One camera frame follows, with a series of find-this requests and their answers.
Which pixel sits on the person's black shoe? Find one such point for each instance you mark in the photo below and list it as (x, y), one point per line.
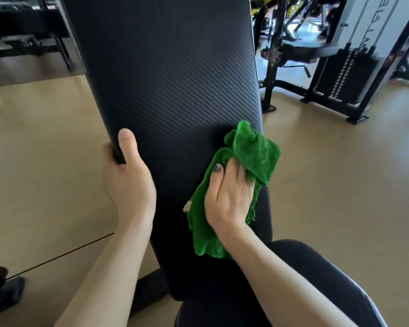
(1, 289)

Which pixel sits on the white weight stack machine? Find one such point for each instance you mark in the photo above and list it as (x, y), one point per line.
(354, 64)

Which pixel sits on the person's left forearm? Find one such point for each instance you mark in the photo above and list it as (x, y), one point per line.
(105, 279)

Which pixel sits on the person's right forearm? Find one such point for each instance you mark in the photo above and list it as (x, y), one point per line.
(279, 286)

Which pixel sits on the black bench backrest pad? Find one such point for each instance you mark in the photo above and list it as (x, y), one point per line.
(170, 81)

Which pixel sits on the black gym machine frame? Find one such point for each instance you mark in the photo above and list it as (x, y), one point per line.
(279, 54)

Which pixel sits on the person's left hand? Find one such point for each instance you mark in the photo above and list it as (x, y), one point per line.
(133, 190)

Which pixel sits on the black dumbbell rack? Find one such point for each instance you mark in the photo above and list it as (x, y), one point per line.
(24, 30)

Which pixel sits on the green terry cloth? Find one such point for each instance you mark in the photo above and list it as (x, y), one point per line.
(255, 154)

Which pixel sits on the person's left thumb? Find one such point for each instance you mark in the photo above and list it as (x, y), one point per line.
(128, 146)

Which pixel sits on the person's right hand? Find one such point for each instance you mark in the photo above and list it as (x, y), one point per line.
(226, 204)

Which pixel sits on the black bench frame foot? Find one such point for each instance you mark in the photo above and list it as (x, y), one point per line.
(150, 289)

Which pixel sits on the yellow and black gym machine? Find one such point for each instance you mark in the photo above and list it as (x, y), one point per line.
(293, 10)

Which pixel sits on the person's right thumb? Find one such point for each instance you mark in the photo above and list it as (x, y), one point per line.
(216, 182)

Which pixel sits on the black bench seat pad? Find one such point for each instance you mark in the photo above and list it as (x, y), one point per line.
(218, 313)

